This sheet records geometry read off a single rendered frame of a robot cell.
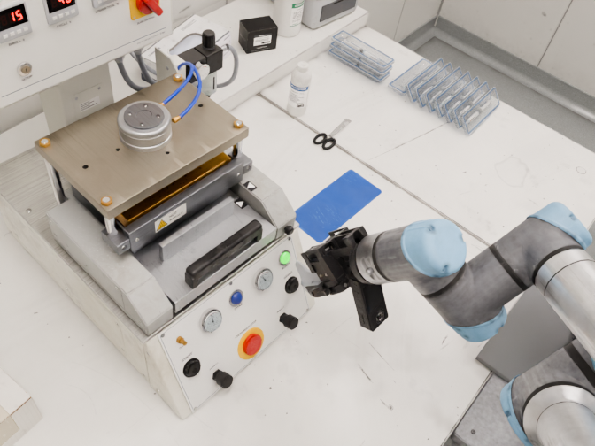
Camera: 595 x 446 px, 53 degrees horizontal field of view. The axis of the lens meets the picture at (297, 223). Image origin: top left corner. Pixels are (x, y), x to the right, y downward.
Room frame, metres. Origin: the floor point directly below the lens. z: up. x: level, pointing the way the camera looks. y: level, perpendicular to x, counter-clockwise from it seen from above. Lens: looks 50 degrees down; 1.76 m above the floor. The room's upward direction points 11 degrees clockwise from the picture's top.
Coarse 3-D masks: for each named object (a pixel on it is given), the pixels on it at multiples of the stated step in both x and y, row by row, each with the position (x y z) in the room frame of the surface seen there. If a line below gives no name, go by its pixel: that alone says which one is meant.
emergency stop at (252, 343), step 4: (248, 336) 0.51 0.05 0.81; (252, 336) 0.51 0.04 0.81; (256, 336) 0.51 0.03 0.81; (248, 340) 0.50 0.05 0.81; (252, 340) 0.50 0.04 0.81; (256, 340) 0.51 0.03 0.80; (260, 340) 0.51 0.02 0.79; (244, 344) 0.49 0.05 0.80; (248, 344) 0.49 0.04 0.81; (252, 344) 0.50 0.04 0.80; (256, 344) 0.50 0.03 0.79; (260, 344) 0.51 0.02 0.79; (244, 348) 0.49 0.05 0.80; (248, 348) 0.49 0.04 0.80; (252, 348) 0.49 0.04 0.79; (256, 348) 0.50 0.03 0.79; (244, 352) 0.49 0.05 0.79; (248, 352) 0.49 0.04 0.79; (252, 352) 0.49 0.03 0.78; (256, 352) 0.49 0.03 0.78
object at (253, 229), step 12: (252, 228) 0.59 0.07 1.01; (228, 240) 0.56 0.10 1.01; (240, 240) 0.56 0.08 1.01; (216, 252) 0.53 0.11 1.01; (228, 252) 0.54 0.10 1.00; (192, 264) 0.50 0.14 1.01; (204, 264) 0.51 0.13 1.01; (216, 264) 0.52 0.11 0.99; (192, 276) 0.48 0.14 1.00; (192, 288) 0.48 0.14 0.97
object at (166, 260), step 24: (72, 192) 0.62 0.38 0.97; (192, 216) 0.62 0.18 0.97; (216, 216) 0.61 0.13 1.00; (240, 216) 0.64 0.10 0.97; (168, 240) 0.54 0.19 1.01; (192, 240) 0.57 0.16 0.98; (216, 240) 0.58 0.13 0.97; (264, 240) 0.61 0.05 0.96; (144, 264) 0.51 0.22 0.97; (168, 264) 0.52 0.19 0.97; (240, 264) 0.56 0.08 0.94; (168, 288) 0.47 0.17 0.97
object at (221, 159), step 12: (216, 156) 0.69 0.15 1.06; (204, 168) 0.65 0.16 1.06; (216, 168) 0.66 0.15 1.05; (180, 180) 0.62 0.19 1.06; (192, 180) 0.62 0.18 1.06; (156, 192) 0.58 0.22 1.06; (168, 192) 0.59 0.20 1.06; (180, 192) 0.60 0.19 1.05; (144, 204) 0.56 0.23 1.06; (156, 204) 0.56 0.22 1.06; (120, 216) 0.53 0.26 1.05; (132, 216) 0.53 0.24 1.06
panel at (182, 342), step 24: (288, 240) 0.65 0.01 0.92; (264, 264) 0.60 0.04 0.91; (288, 264) 0.63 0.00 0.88; (240, 288) 0.54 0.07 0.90; (192, 312) 0.47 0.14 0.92; (240, 312) 0.52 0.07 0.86; (264, 312) 0.55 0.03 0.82; (288, 312) 0.58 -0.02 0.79; (168, 336) 0.43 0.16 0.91; (192, 336) 0.45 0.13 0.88; (216, 336) 0.47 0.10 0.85; (240, 336) 0.50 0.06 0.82; (264, 336) 0.53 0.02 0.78; (168, 360) 0.40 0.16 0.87; (192, 360) 0.42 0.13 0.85; (216, 360) 0.45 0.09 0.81; (240, 360) 0.47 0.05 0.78; (192, 384) 0.40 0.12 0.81; (216, 384) 0.42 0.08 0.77; (192, 408) 0.38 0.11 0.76
